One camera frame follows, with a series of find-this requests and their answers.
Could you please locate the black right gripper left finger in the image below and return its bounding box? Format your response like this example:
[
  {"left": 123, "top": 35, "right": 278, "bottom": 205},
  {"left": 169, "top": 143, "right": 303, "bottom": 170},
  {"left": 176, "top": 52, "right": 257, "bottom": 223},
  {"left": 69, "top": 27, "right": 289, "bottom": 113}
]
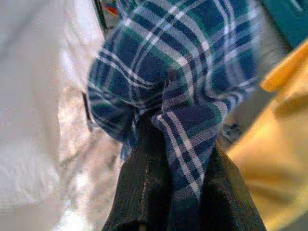
[{"left": 103, "top": 120, "right": 174, "bottom": 231}]

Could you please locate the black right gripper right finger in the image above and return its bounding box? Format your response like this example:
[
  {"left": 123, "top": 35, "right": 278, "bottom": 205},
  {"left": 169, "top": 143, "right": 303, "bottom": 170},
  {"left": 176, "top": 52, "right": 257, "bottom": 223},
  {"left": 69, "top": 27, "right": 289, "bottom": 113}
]
[{"left": 199, "top": 144, "right": 267, "bottom": 231}]

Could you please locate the blue plaid shirt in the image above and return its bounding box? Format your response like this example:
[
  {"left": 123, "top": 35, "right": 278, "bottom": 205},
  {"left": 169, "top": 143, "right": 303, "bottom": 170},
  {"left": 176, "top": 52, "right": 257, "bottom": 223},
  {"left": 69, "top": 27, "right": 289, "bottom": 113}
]
[{"left": 86, "top": 0, "right": 263, "bottom": 204}]

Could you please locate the yellow shirt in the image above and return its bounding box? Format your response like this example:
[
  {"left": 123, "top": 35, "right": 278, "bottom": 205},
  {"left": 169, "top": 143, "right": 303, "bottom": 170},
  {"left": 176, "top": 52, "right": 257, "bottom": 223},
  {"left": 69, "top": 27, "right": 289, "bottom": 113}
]
[{"left": 227, "top": 39, "right": 308, "bottom": 231}]

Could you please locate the white shirt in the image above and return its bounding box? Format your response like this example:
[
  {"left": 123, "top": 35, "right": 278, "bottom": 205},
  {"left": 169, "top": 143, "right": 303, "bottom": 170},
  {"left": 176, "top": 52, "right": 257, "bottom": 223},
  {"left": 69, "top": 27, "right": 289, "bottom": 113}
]
[{"left": 0, "top": 0, "right": 97, "bottom": 210}]

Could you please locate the blue plastic crate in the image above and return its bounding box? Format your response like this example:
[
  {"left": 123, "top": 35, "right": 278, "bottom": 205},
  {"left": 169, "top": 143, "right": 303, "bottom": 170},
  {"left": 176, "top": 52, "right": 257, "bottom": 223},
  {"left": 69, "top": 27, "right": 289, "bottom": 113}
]
[{"left": 261, "top": 0, "right": 308, "bottom": 50}]

